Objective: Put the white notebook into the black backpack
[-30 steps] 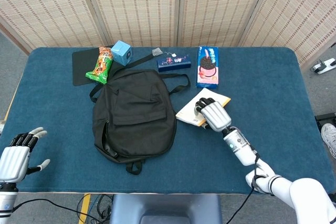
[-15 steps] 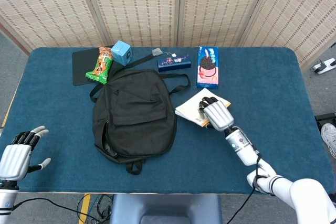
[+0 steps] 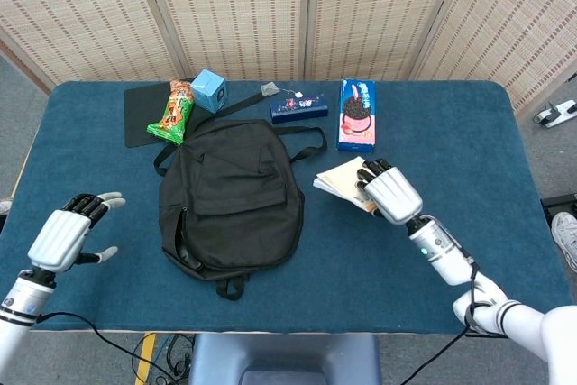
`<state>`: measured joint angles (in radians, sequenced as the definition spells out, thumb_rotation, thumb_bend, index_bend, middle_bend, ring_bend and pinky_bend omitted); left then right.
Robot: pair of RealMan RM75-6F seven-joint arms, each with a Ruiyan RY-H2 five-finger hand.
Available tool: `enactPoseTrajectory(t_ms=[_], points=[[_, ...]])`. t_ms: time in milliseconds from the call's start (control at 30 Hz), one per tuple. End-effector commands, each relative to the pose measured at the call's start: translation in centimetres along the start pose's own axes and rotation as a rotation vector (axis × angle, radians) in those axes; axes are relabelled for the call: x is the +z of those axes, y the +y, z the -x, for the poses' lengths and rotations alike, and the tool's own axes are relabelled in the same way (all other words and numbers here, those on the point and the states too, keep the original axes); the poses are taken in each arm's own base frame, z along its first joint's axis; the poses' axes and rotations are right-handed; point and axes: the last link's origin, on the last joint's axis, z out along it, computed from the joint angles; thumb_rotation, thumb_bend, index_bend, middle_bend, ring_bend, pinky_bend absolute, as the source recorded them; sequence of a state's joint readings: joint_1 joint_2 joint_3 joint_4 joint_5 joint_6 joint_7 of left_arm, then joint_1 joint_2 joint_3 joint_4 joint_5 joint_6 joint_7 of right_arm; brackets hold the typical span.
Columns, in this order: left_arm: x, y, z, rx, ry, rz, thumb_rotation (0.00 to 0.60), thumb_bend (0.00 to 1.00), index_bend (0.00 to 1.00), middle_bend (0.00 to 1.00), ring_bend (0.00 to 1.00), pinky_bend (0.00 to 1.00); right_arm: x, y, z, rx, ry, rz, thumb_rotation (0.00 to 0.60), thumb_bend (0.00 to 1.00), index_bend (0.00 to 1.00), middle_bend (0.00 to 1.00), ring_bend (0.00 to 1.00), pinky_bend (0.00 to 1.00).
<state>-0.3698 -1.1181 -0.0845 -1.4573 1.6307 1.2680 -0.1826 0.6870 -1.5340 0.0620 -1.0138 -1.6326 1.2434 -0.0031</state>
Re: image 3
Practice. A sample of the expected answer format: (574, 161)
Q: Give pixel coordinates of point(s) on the blue pink cookie box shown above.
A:
(356, 119)

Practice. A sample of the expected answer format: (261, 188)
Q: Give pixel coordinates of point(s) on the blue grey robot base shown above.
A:
(284, 358)

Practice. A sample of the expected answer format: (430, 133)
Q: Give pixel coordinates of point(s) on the light blue cube box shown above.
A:
(208, 89)

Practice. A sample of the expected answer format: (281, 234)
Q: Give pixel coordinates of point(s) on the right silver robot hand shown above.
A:
(394, 195)

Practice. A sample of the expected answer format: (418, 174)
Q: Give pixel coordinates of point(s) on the white book yellow spine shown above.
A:
(338, 180)

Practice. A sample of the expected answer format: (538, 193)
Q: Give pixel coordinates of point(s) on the dark blue long box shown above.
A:
(298, 107)

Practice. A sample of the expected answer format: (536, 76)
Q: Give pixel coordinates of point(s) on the white grey sneaker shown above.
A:
(565, 231)

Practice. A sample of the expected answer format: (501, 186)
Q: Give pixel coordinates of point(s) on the black backpack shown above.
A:
(230, 195)

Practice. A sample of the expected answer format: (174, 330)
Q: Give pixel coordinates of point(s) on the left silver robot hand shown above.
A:
(56, 241)

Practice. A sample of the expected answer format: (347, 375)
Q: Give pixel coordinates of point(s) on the green orange snack bag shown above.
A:
(173, 114)

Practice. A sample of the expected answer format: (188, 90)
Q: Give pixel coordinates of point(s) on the white power strip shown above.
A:
(556, 113)

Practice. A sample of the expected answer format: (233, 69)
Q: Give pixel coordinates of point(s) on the black mouse pad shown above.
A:
(140, 114)

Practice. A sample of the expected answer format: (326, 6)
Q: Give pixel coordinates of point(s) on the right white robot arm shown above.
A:
(451, 259)

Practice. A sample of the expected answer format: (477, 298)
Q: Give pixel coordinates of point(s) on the grey tea bag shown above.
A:
(269, 88)

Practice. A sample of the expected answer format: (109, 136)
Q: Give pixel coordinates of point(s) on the bamboo folding screen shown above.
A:
(234, 11)

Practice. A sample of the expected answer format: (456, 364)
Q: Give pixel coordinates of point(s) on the black equipment on floor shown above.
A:
(559, 204)

